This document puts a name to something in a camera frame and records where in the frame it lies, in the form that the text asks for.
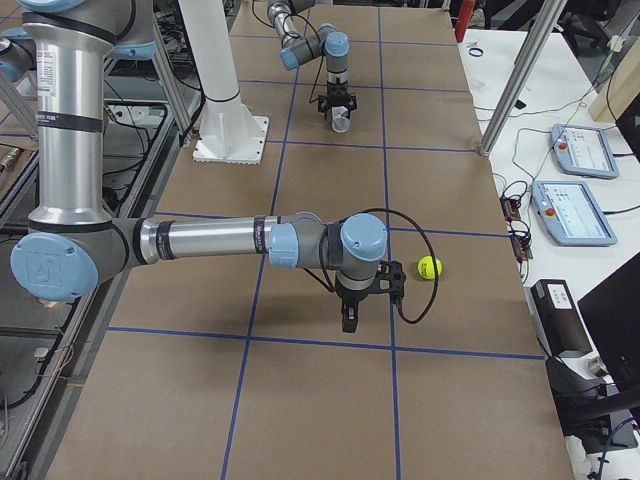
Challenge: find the yellow tennis ball near tablets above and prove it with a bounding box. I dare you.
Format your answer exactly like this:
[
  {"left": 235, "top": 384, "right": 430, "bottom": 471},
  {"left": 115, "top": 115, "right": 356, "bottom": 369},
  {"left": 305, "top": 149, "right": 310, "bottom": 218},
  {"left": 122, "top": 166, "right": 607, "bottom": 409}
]
[{"left": 417, "top": 255, "right": 443, "bottom": 281}]

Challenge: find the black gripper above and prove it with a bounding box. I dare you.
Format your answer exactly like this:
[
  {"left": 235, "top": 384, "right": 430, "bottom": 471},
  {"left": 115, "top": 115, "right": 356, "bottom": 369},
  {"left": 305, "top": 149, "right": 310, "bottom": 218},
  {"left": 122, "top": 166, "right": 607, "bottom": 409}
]
[
  {"left": 335, "top": 279, "right": 368, "bottom": 333},
  {"left": 317, "top": 81, "right": 358, "bottom": 120}
]

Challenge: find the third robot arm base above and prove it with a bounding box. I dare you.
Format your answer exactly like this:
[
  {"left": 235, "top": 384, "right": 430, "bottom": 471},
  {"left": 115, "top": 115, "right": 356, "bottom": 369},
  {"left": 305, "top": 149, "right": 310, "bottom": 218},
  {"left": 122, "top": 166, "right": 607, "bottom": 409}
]
[{"left": 1, "top": 27, "right": 36, "bottom": 83}]

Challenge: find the teach pendant tablet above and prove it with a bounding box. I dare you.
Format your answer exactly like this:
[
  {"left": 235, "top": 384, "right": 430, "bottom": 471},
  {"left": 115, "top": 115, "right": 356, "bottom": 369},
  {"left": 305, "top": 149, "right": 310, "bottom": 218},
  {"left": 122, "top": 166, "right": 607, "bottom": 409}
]
[
  {"left": 531, "top": 181, "right": 618, "bottom": 247},
  {"left": 551, "top": 124, "right": 619, "bottom": 180}
]

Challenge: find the black computer monitor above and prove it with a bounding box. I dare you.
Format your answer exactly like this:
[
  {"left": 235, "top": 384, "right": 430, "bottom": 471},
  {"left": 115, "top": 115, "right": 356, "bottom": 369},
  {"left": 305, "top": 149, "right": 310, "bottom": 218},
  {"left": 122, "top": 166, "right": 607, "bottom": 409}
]
[{"left": 578, "top": 254, "right": 639, "bottom": 390}]

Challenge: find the aluminium side frame rack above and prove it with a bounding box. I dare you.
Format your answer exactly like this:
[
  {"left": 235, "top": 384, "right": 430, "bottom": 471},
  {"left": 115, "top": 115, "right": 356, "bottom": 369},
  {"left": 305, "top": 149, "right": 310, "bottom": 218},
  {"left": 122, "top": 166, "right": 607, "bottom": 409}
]
[{"left": 1, "top": 22, "right": 185, "bottom": 479}]

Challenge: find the black box with label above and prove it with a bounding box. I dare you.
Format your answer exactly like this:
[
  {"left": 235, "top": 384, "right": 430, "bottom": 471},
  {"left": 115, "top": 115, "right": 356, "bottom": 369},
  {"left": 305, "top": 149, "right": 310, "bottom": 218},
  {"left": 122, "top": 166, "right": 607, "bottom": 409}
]
[{"left": 530, "top": 279, "right": 593, "bottom": 358}]

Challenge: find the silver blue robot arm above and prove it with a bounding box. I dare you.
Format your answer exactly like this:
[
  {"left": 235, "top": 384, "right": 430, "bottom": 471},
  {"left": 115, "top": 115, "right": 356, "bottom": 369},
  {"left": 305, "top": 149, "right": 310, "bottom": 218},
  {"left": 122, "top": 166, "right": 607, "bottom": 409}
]
[
  {"left": 266, "top": 1, "right": 358, "bottom": 133},
  {"left": 10, "top": 1, "right": 398, "bottom": 333}
]

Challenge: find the near teach pendant tablet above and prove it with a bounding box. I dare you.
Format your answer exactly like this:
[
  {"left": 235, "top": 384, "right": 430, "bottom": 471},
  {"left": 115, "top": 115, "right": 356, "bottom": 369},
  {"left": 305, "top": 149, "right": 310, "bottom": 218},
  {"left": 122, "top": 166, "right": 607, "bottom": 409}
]
[{"left": 531, "top": 181, "right": 618, "bottom": 247}]

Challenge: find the red fire extinguisher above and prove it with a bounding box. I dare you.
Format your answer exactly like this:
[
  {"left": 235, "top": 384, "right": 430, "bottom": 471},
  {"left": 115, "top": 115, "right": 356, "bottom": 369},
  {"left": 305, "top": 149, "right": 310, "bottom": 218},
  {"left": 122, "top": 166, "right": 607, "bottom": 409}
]
[{"left": 454, "top": 0, "right": 476, "bottom": 43}]

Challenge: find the clear tennis ball can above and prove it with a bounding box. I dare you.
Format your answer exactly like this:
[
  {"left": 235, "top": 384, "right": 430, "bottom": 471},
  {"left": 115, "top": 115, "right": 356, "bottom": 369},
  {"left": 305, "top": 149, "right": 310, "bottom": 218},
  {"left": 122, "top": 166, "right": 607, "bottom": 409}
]
[{"left": 331, "top": 106, "right": 351, "bottom": 133}]

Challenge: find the aluminium frame post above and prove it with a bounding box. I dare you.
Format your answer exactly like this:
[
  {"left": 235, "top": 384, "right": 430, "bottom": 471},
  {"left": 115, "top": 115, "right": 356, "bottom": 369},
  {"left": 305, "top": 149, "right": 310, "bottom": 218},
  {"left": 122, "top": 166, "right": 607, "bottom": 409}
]
[{"left": 478, "top": 0, "right": 567, "bottom": 157}]

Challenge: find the far teach pendant tablet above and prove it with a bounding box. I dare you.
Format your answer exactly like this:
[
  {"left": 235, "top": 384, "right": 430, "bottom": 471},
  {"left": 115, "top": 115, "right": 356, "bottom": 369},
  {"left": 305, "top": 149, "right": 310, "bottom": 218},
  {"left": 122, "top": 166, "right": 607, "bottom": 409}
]
[{"left": 551, "top": 124, "right": 619, "bottom": 180}]

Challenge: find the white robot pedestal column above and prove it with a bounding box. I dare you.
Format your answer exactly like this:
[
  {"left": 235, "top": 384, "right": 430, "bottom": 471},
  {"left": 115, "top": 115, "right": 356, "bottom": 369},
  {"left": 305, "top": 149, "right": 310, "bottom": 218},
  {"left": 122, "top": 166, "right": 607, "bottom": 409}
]
[{"left": 179, "top": 0, "right": 269, "bottom": 165}]

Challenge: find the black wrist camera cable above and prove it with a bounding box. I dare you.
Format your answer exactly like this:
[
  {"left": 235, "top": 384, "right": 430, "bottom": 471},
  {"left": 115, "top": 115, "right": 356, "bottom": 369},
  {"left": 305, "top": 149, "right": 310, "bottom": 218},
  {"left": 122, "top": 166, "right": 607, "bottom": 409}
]
[{"left": 367, "top": 208, "right": 437, "bottom": 324}]

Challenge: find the small orange circuit board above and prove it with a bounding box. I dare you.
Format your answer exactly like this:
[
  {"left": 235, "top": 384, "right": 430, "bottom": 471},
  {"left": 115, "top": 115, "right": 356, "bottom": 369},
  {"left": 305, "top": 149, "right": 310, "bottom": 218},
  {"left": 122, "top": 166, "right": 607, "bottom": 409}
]
[{"left": 500, "top": 195, "right": 522, "bottom": 221}]

